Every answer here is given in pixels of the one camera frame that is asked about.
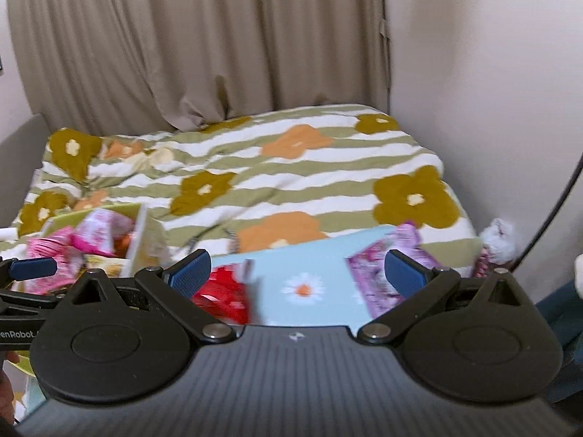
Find dark teal fabric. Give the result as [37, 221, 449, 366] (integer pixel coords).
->
[535, 282, 583, 401]

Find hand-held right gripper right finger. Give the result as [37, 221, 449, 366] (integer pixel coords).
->
[357, 249, 536, 342]

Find person's left hand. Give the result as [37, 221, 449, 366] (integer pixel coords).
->
[0, 353, 21, 424]

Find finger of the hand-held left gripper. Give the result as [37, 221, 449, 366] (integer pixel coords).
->
[0, 257, 58, 283]
[0, 289, 64, 320]

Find green cardboard box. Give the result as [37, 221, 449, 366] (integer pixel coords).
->
[41, 202, 171, 283]

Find orange snack packet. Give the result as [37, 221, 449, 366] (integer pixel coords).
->
[111, 232, 137, 258]

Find black cable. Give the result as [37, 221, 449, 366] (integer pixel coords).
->
[512, 150, 583, 269]

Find red snack packet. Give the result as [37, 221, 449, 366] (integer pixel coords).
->
[191, 259, 256, 326]

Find pale pink snack packet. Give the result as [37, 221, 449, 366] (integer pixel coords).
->
[75, 209, 137, 256]

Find beige curtain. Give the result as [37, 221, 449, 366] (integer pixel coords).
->
[4, 0, 392, 135]

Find grey sofa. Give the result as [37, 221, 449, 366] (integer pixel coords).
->
[0, 114, 51, 228]

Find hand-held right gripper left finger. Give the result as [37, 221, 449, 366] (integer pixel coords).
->
[57, 249, 236, 343]

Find pink striped snack packet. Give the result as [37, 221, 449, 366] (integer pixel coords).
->
[25, 228, 85, 292]

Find white plush toy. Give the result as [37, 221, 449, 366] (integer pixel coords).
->
[476, 217, 517, 278]

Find light blue daisy tablecloth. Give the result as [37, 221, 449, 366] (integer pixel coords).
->
[207, 225, 397, 328]

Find green striped floral blanket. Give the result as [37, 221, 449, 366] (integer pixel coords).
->
[0, 104, 479, 265]

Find purple pink snack packet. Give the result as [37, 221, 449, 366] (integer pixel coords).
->
[346, 221, 438, 319]

